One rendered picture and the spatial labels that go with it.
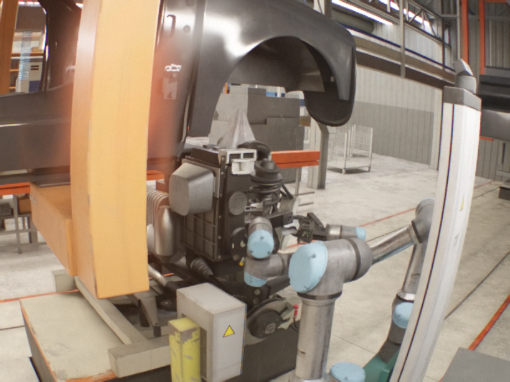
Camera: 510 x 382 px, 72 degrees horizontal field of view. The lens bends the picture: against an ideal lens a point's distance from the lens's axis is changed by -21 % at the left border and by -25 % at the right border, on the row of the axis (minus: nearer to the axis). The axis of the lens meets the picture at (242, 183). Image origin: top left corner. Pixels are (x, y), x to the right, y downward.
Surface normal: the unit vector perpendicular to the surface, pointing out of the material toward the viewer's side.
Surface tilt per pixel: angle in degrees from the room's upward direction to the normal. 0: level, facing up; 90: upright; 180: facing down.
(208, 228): 90
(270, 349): 90
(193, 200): 90
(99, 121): 90
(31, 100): 74
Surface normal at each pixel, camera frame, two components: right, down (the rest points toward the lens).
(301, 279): -0.91, -0.11
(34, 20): 0.63, 0.19
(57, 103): 0.51, -0.07
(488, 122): -0.77, 0.08
